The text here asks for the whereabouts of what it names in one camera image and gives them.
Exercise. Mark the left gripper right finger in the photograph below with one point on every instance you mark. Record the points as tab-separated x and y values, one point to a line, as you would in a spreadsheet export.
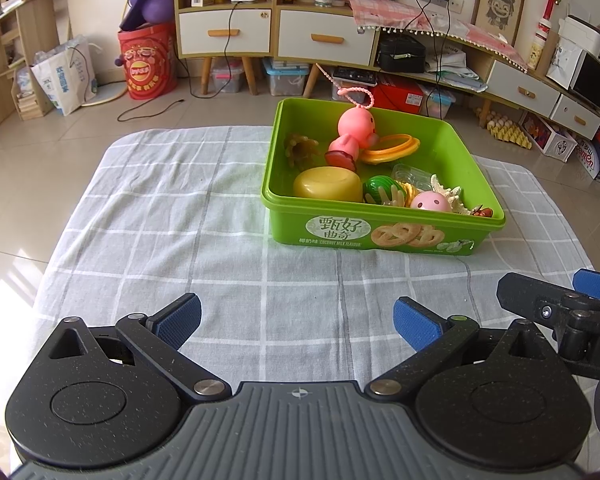
438	343

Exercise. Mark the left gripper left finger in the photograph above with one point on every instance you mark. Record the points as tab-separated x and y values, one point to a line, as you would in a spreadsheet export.
155	342

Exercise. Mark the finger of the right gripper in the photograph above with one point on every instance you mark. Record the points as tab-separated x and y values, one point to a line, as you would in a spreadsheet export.
587	282
541	302

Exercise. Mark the brown figurine toy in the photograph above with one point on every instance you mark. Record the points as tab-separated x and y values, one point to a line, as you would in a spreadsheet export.
482	211

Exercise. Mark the white starfish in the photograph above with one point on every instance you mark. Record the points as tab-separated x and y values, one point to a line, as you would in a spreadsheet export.
452	195

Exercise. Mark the pink ball toy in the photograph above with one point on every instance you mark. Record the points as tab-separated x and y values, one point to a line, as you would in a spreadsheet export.
432	201

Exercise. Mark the pink pig toy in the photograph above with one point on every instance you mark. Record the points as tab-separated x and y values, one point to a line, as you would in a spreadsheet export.
356	128

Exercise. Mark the brown antler toy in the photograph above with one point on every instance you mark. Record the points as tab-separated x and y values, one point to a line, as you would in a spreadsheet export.
300	150
394	196

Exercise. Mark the grey checked tablecloth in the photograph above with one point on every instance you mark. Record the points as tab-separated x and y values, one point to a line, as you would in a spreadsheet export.
296	331

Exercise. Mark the white toy box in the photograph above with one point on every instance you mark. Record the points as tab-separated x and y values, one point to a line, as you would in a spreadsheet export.
553	142

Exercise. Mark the yellow toy corn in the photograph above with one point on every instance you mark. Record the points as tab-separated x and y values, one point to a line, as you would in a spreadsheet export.
371	185

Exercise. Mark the clear plastic container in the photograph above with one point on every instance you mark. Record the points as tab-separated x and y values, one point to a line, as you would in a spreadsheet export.
405	174

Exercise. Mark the yellow egg tray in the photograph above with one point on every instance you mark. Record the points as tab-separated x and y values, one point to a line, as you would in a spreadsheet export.
502	128

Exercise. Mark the yellow toy pot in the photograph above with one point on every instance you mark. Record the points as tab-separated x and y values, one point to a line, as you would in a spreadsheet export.
329	183

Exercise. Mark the green plastic bin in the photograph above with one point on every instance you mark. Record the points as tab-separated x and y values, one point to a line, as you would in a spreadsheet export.
329	223

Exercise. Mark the yellow toy lid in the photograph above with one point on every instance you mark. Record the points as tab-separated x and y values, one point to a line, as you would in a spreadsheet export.
390	149

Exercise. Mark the black microwave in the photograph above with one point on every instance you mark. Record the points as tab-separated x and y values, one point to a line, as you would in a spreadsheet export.
576	70

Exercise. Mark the red box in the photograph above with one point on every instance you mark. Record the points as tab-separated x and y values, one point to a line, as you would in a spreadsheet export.
397	93

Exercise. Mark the white printer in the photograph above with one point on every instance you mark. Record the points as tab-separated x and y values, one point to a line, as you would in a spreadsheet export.
582	33

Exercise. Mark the red snack bucket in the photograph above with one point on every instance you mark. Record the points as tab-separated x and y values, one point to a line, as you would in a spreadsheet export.
148	60

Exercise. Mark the white paper bag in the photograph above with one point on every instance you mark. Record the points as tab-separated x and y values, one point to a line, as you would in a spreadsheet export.
66	74

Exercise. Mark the black bag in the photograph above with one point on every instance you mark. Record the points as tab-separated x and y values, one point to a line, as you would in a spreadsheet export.
401	54

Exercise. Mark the framed girl picture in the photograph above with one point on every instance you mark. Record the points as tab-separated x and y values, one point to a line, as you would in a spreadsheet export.
499	17

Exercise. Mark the wooden desk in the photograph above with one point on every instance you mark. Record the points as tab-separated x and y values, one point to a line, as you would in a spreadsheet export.
26	27

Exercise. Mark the pink lace cloth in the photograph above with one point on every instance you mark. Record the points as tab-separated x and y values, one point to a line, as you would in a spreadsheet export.
391	16

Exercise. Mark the wooden TV cabinet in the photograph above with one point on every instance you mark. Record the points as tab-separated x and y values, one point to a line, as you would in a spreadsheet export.
311	34

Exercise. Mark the purple plush toy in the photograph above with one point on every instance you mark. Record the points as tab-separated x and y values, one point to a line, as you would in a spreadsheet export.
147	12

